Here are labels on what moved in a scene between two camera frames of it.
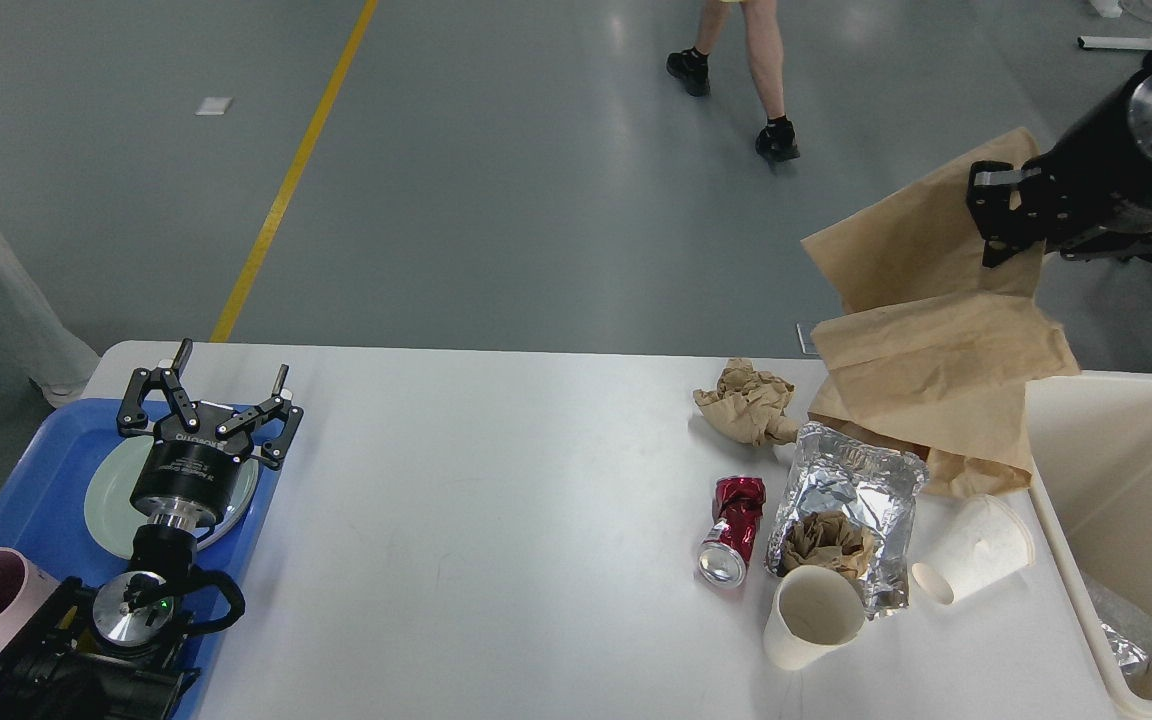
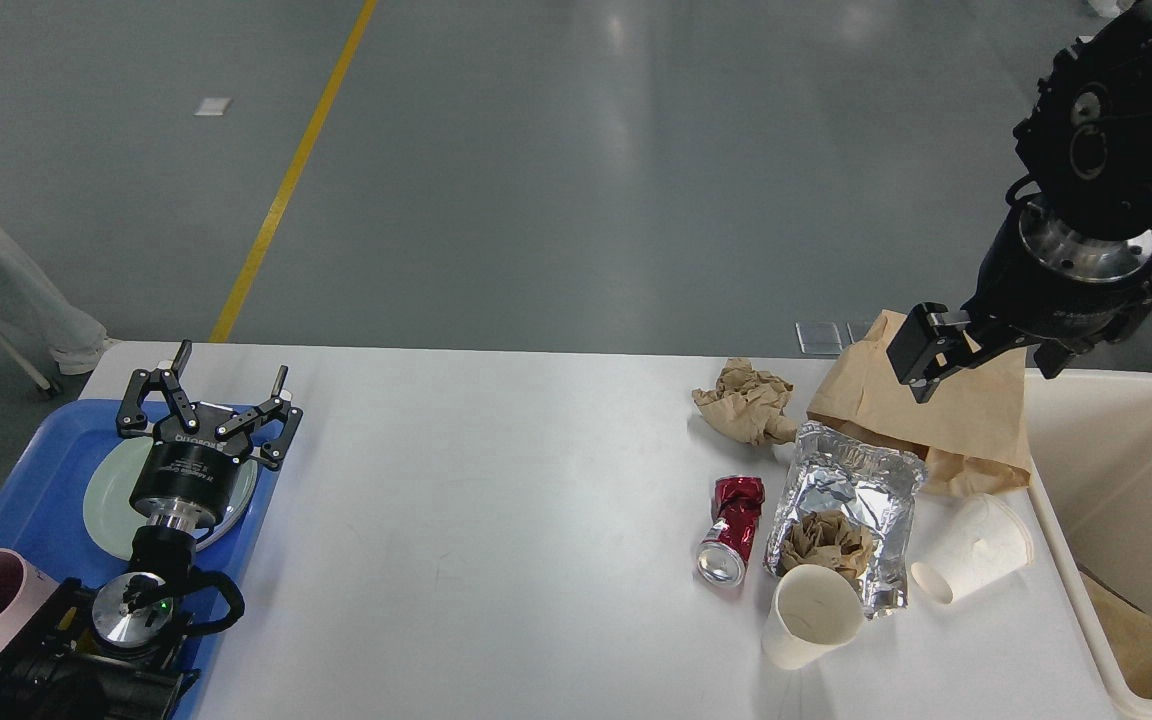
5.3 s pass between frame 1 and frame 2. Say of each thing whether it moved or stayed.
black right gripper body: moved
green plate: stayed
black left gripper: stayed
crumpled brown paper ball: stayed
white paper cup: stayed
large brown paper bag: moved
